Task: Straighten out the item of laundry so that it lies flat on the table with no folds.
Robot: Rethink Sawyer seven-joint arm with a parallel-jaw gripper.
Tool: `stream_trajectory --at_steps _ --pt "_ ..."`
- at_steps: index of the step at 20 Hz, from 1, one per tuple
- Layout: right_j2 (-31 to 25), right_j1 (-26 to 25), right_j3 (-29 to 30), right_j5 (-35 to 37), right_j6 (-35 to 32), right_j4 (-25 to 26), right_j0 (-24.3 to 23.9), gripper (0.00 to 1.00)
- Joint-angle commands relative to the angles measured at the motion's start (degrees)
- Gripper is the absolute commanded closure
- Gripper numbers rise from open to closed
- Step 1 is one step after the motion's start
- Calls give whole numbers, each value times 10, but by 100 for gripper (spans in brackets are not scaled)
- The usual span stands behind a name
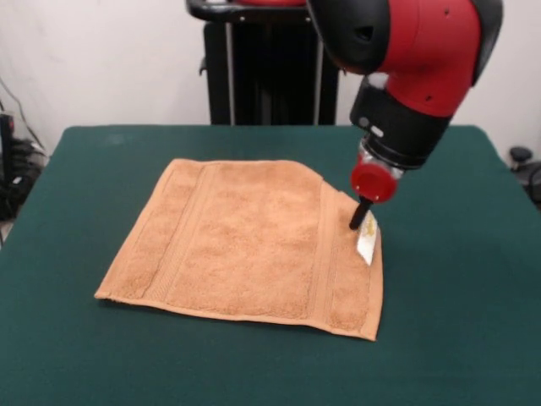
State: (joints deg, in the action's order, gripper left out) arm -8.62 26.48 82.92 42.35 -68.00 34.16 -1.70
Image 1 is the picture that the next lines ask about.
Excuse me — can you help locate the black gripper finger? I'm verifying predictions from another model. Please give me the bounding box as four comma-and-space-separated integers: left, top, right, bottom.
349, 195, 373, 232

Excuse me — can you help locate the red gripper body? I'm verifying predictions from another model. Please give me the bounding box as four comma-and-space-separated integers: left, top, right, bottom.
350, 151, 407, 205

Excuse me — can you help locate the tan terry towel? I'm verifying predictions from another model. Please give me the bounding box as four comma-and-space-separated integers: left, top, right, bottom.
93, 158, 384, 342

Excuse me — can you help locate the dark green table cloth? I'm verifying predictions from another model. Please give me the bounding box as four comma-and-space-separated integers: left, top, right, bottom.
0, 123, 541, 406

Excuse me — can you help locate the black electronics box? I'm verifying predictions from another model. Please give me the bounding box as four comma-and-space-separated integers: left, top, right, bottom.
0, 112, 17, 184

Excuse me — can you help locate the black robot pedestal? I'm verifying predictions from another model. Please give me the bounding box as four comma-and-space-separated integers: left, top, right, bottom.
185, 0, 339, 126

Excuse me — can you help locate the black cable bundle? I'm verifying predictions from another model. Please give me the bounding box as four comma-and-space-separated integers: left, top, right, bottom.
0, 138, 49, 222

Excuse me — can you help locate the grey cable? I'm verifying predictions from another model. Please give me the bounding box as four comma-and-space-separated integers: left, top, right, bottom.
0, 78, 46, 154

